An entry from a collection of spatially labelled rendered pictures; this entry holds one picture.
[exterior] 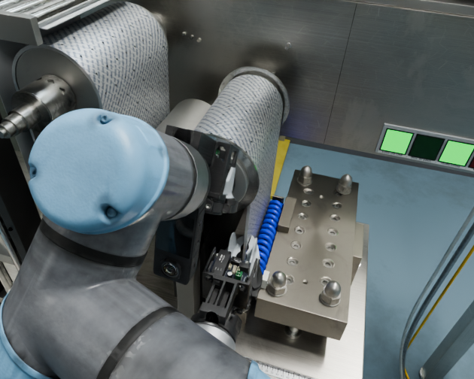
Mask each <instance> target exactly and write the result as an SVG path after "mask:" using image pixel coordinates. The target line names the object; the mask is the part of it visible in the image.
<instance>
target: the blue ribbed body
mask: <svg viewBox="0 0 474 379"><path fill-rule="evenodd" d="M283 207H284V204H283V203H281V202H280V201H279V200H277V199H276V200H271V201H270V203H269V206H268V208H267V211H266V215H265V217H264V221H263V224H262V226H261V230H260V231H259V235H258V236H257V245H258V248H259V253H260V268H261V272H262V274H263V273H264V271H265V270H266V264H267V262H268V258H269V253H270V252H271V247H272V245H273V241H274V239H275V235H276V231H277V228H278V222H279V219H280V216H281V212H282V209H283Z"/></svg>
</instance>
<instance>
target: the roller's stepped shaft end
mask: <svg viewBox="0 0 474 379"><path fill-rule="evenodd" d="M39 122H41V113H40V111H39V110H38V109H37V108H36V107H35V106H34V105H33V104H31V103H28V102H24V103H22V104H21V105H19V106H18V107H16V108H14V109H13V110H12V111H10V112H9V113H8V116H7V117H5V118H4V119H3V120H2V121H1V124H0V138H10V137H11V136H17V135H18V134H20V133H21V132H27V131H28V130H30V129H31V128H32V127H33V126H35V125H36V124H38V123H39Z"/></svg>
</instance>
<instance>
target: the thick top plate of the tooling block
mask: <svg viewBox="0 0 474 379"><path fill-rule="evenodd" d="M300 172H301V171H300V170H296V169H295V171H294V174H293V178H292V181H291V184H290V188H289V191H288V194H287V197H291V198H294V199H296V205H295V208H294V212H293V217H292V220H291V223H290V228H289V232H288V233H285V232H279V231H277V232H276V235H275V239H274V242H273V245H272V249H271V252H270V255H269V259H268V262H267V265H266V270H265V271H269V272H270V273H269V280H268V282H269V281H270V278H271V276H272V275H273V274H274V272H276V271H282V272H284V274H285V275H286V278H287V285H286V286H287V292H286V294H285V295H284V296H282V297H279V298H277V297H274V296H271V295H270V294H269V293H268V291H267V286H266V289H263V288H260V291H259V292H258V296H257V303H256V308H255V313H254V316H255V317H259V318H262V319H265V320H270V321H272V322H276V323H280V324H283V325H286V326H290V327H293V328H296V329H301V330H304V331H307V332H311V333H314V334H317V335H322V336H325V337H328V338H332V339H335V340H338V341H340V340H341V338H342V335H343V333H344V331H345V328H346V326H347V324H348V312H349V302H350V292H351V274H352V265H353V255H354V236H355V227H356V217H357V199H358V190H359V183H357V182H353V181H352V186H351V193H350V194H347V195H344V194H341V193H339V192H337V190H336V186H337V185H338V184H339V180H341V179H338V178H335V177H328V176H325V175H321V174H314V173H312V176H311V180H312V183H311V184H310V185H308V186H303V185H301V184H299V183H298V182H297V178H298V176H299V173H300ZM332 280H335V281H337V282H338V283H339V284H340V286H341V296H340V303H339V305H338V306H336V307H334V308H330V307H327V306H326V305H324V304H323V303H322V302H321V301H320V294H321V292H322V291H323V288H324V286H326V285H327V283H328V282H330V281H332Z"/></svg>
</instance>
